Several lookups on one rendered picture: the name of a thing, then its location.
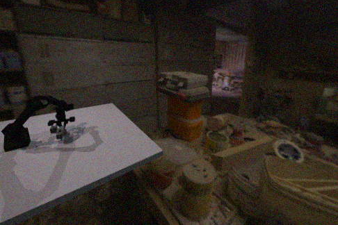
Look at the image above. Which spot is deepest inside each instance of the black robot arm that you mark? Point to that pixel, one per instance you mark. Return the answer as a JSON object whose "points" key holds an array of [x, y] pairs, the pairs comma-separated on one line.
{"points": [[13, 131]]}

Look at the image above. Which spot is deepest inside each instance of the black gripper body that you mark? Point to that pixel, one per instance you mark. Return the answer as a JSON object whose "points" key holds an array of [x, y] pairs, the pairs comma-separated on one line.
{"points": [[60, 118]]}

